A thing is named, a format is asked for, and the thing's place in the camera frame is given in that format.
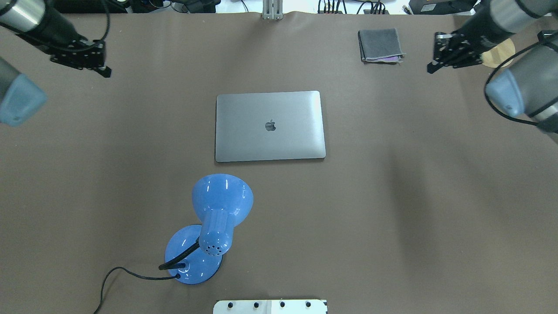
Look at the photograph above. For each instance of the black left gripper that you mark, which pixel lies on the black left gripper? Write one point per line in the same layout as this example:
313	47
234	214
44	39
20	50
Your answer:
52	31

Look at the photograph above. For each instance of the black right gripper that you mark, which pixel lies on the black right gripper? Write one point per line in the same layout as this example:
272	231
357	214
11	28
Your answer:
483	34

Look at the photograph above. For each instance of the grey laptop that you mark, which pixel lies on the grey laptop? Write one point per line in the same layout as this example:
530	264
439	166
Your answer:
269	126

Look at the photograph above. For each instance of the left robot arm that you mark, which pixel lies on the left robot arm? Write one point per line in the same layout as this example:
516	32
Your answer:
43	26

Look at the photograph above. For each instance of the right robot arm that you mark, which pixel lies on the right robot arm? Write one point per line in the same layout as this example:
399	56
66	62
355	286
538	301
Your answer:
526	92

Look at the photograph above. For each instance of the wooden stand with round base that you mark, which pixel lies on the wooden stand with round base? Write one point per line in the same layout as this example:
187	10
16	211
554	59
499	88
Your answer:
497	55

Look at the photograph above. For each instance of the folded grey cloth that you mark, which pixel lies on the folded grey cloth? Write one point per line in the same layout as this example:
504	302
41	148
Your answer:
380	46

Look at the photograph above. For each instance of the blue desk lamp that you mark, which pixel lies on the blue desk lamp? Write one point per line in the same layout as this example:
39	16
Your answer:
194	253

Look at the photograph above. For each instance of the aluminium frame post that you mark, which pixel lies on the aluminium frame post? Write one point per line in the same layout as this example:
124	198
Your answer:
272	9

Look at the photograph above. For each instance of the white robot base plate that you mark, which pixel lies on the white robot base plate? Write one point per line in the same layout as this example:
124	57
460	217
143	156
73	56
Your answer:
271	306

